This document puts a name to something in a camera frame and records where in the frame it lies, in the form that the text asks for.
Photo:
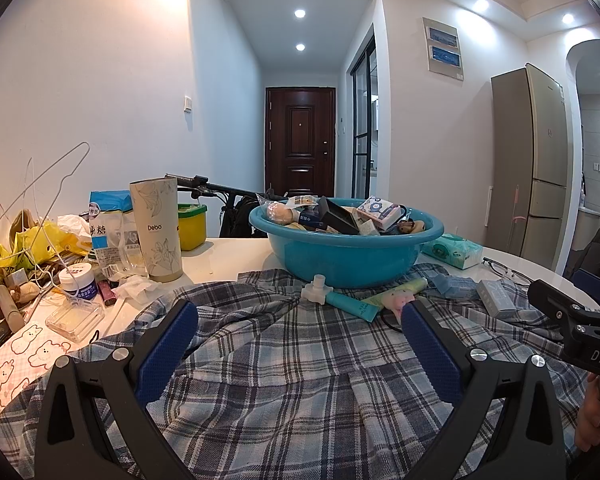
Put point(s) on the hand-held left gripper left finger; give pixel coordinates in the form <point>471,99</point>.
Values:
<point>167,350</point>

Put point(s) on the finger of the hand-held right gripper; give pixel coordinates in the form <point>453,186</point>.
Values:
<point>550,300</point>
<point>592,285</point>

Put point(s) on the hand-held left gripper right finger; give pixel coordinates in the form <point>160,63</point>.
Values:
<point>430,355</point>

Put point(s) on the teal plastic basin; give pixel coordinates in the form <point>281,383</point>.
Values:
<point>340,265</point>

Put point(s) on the bread bun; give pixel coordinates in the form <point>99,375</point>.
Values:
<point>280,214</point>

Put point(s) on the person's right hand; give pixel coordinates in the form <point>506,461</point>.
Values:
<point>590,420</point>

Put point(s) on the person's dark jacket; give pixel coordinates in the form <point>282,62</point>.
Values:
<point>597,247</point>

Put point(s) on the small white box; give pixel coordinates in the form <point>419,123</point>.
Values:
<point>495,297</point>

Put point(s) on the pink squishy toy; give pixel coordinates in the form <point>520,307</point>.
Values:
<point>397,300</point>

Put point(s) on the eyeglasses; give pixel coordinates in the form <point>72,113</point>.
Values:
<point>495,265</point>

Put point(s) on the crumpled white tissue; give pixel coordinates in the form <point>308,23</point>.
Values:
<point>135,288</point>

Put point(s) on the light blue packet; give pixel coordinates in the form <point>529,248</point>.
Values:
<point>452,286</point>

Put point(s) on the dark red small bottle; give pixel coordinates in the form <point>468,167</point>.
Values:
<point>107,294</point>

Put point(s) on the teal cream tube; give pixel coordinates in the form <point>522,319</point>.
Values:
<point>350,305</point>

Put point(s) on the clear plastic box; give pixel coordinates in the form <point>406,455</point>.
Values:
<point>75,320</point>

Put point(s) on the green tissue pack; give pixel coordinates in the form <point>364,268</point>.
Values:
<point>452,251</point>

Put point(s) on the white jar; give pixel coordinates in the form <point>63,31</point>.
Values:
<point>80,287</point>

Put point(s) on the beige floral tumbler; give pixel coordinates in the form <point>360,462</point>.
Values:
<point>157,230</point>

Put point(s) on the yellow green container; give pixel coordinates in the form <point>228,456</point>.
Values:
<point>192,230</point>

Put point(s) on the plaid shirt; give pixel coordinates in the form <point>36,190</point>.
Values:
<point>290,360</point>

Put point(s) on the blue white sugar bag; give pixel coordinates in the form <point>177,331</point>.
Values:
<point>107,230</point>

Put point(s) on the beige refrigerator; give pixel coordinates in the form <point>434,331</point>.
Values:
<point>515,160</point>

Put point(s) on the pink bear print pouch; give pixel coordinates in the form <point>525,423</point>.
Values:
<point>15,365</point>

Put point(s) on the blue patterned tissue pack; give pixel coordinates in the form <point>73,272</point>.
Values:
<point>377,210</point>

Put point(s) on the white plastic bag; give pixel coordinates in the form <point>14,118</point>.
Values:
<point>75,224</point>

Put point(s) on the wooden stick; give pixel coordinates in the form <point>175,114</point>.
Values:
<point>10,310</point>

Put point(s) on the black box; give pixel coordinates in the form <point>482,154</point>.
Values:
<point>337,217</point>

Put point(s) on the yellow plastic bag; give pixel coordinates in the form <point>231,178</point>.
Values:
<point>35,245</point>

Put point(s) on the small blue box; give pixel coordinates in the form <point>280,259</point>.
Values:
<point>311,218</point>

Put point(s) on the black framed glass sliding door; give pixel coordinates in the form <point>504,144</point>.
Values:
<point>362,125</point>

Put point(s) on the dark wooden door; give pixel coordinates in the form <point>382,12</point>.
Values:
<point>300,140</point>

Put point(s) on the wall electrical panel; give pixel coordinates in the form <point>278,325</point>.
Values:
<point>442,50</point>

